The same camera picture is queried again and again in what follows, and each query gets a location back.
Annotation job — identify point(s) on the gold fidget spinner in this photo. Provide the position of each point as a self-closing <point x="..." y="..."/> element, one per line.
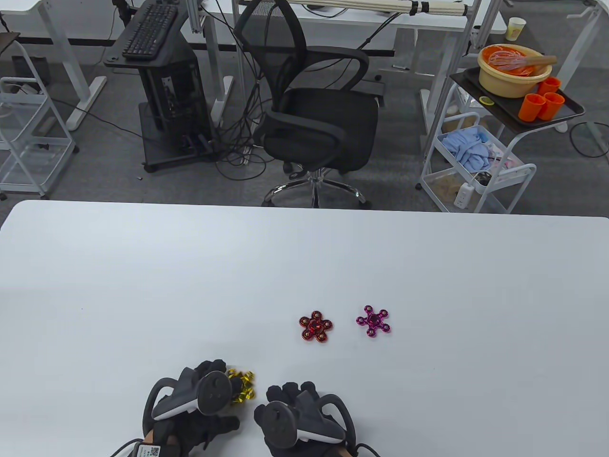
<point x="245" y="388"/>

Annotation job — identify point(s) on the person's left hand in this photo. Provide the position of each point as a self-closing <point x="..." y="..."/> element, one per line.
<point x="190" y="431"/>

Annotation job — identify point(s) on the black keyboard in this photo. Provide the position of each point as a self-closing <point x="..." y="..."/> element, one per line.
<point x="150" y="31"/>

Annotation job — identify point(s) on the long white desk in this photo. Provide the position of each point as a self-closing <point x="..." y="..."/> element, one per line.
<point x="442" y="24"/>

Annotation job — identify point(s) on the light blue cloth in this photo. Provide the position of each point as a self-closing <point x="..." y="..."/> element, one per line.
<point x="466" y="150"/>

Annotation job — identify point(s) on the black tray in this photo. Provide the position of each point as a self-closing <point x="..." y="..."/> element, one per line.
<point x="504" y="116"/>

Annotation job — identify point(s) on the aluminium frame post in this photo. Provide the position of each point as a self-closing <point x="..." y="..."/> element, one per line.
<point x="193" y="16"/>

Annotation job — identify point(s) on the white labelled wrist module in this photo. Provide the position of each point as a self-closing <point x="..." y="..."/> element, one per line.
<point x="154" y="450"/>

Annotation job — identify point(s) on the grey tracking controller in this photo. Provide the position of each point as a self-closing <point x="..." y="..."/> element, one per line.
<point x="214" y="392"/>
<point x="280" y="423"/>

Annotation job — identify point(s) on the paper cup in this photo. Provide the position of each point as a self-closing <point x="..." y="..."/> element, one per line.
<point x="515" y="29"/>

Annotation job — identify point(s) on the black mesh office chair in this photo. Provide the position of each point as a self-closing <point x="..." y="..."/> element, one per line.
<point x="319" y="124"/>

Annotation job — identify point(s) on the white desk with angled leg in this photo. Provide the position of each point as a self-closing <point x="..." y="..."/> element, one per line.
<point x="62" y="47"/>

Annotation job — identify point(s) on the white utility trolley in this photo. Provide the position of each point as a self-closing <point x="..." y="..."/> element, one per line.
<point x="504" y="181"/>

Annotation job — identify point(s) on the person's right hand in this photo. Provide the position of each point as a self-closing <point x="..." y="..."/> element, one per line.
<point x="285" y="392"/>

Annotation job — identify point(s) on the black computer tower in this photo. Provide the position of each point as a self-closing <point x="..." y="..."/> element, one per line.
<point x="178" y="95"/>

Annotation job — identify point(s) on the red fidget spinner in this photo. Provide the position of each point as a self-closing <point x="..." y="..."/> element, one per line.
<point x="315" y="326"/>

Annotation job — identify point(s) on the beige mixing bowl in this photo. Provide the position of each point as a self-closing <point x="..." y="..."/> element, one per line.
<point x="504" y="83"/>

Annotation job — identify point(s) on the white power strip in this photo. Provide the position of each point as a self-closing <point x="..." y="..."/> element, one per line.
<point x="464" y="196"/>

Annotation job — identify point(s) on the orange plastic cup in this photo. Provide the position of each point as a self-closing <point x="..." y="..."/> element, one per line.
<point x="530" y="109"/>
<point x="554" y="107"/>
<point x="549" y="85"/>

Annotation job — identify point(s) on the person's left forearm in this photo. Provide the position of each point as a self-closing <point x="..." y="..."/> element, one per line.
<point x="150" y="434"/>

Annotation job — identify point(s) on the magenta fidget spinner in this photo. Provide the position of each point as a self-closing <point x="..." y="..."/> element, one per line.
<point x="374" y="321"/>

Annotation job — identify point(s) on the black computer cart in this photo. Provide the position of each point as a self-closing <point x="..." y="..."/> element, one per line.
<point x="164" y="152"/>

